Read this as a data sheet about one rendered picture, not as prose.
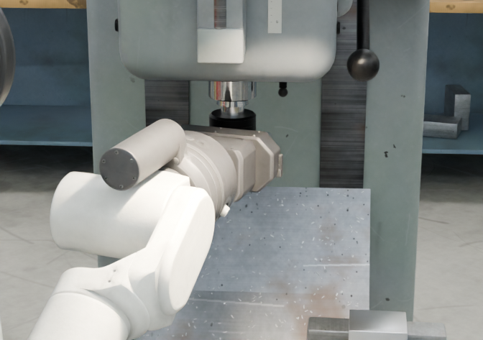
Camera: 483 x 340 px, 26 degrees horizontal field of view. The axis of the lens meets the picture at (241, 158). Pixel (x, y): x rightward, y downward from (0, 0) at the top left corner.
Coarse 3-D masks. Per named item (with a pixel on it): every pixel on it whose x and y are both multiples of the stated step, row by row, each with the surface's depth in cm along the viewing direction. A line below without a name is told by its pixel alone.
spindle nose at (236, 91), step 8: (208, 88) 103; (216, 88) 102; (224, 88) 101; (232, 88) 101; (240, 88) 101; (248, 88) 102; (256, 88) 103; (216, 96) 102; (224, 96) 102; (232, 96) 101; (240, 96) 102; (248, 96) 102
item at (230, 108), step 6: (222, 102) 103; (228, 102) 103; (234, 102) 102; (240, 102) 103; (246, 102) 103; (222, 108) 104; (228, 108) 103; (234, 108) 103; (240, 108) 103; (228, 114) 103; (234, 114) 103; (240, 114) 104
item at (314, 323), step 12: (312, 324) 115; (324, 324) 115; (336, 324) 115; (348, 324) 115; (408, 324) 115; (420, 324) 115; (432, 324) 115; (312, 336) 114; (324, 336) 114; (336, 336) 114; (348, 336) 114; (408, 336) 113; (420, 336) 113; (432, 336) 112; (444, 336) 112
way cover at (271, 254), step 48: (288, 192) 145; (336, 192) 144; (240, 240) 144; (288, 240) 143; (336, 240) 143; (240, 288) 143; (288, 288) 142; (336, 288) 142; (144, 336) 140; (192, 336) 140; (240, 336) 140; (288, 336) 139
